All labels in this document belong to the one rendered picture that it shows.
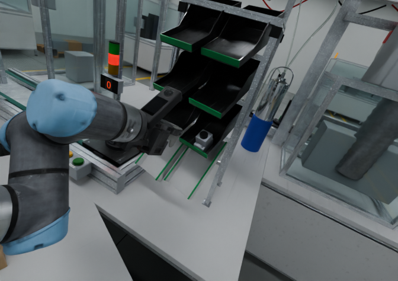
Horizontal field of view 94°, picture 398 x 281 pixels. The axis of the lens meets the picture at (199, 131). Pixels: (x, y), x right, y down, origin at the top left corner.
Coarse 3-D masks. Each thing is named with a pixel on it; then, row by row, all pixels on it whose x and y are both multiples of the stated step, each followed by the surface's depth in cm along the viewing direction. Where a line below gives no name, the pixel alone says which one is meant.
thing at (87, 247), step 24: (0, 168) 79; (72, 192) 78; (72, 216) 70; (96, 216) 72; (72, 240) 63; (96, 240) 65; (24, 264) 55; (48, 264) 56; (72, 264) 57; (96, 264) 59; (120, 264) 61
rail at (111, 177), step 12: (0, 108) 102; (12, 108) 101; (72, 144) 88; (84, 156) 84; (96, 156) 86; (96, 168) 82; (108, 168) 81; (96, 180) 85; (108, 180) 81; (120, 180) 80
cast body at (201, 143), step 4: (200, 132) 65; (204, 132) 65; (208, 132) 67; (196, 136) 65; (200, 136) 64; (204, 136) 64; (208, 136) 65; (212, 136) 67; (196, 140) 67; (200, 140) 65; (204, 140) 64; (208, 140) 66; (212, 140) 69; (196, 144) 67; (200, 144) 67; (204, 144) 65; (208, 144) 67; (200, 148) 66; (204, 148) 66; (204, 152) 68
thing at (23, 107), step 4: (12, 100) 109; (16, 104) 106; (20, 104) 107; (24, 104) 114; (20, 108) 104; (24, 108) 105; (80, 140) 94; (84, 140) 99; (80, 144) 92; (92, 152) 90; (112, 164) 86
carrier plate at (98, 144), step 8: (88, 144) 90; (96, 144) 91; (104, 144) 93; (104, 152) 88; (112, 152) 89; (120, 152) 90; (128, 152) 92; (136, 152) 94; (112, 160) 85; (120, 160) 86; (128, 160) 89
